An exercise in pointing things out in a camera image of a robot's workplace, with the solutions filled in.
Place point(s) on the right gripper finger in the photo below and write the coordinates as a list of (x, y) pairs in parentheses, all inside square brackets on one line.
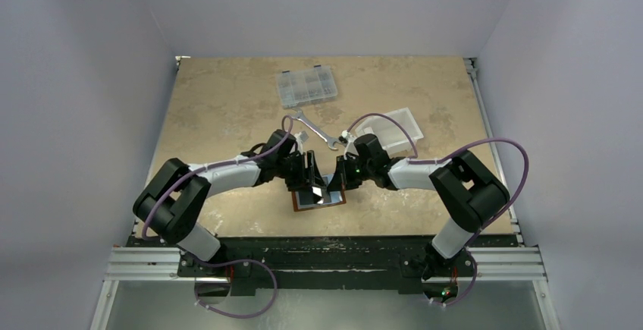
[(337, 185), (354, 177)]

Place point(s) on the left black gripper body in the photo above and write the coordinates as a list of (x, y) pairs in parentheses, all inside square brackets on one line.
[(282, 164)]

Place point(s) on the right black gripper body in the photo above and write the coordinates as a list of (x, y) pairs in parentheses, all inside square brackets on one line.
[(343, 173)]

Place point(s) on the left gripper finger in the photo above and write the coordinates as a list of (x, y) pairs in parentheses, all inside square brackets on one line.
[(316, 185), (296, 174)]

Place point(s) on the brown leather card holder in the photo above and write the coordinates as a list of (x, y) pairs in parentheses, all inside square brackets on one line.
[(308, 199)]

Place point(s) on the white plastic bin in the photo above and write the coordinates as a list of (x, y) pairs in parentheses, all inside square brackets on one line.
[(390, 136)]

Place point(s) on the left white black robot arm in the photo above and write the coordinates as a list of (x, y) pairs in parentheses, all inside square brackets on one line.
[(172, 201)]

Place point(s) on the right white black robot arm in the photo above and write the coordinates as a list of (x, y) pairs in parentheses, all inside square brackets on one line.
[(471, 194)]

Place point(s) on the silver open-end wrench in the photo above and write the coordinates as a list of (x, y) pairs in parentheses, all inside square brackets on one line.
[(332, 142)]

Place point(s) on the clear plastic screw organizer box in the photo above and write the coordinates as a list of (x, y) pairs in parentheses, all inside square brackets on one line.
[(306, 87)]

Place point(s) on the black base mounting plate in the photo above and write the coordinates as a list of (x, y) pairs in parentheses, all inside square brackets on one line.
[(405, 264)]

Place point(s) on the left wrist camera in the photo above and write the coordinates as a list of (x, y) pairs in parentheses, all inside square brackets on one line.
[(301, 138)]

